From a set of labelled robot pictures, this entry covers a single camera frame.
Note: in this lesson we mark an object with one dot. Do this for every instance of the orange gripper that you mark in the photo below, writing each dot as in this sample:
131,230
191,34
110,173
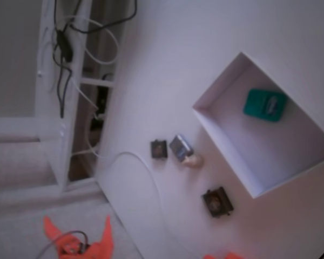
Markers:
101,244

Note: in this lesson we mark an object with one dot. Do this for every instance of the grey metal tin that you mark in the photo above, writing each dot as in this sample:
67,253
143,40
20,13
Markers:
179,147

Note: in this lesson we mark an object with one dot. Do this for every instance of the green cube box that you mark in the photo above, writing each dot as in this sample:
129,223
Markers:
255,105

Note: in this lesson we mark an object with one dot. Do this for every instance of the small beige animal figurine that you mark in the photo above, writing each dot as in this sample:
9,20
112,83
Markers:
194,161

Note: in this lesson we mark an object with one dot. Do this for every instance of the black power strip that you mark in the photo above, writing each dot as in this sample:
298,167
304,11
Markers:
101,94

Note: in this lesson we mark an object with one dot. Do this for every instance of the white cardboard bin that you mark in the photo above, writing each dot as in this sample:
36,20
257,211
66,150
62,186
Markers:
259,151

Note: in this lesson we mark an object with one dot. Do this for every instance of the black clear-lid jewel box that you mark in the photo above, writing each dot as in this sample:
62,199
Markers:
217,202
159,149

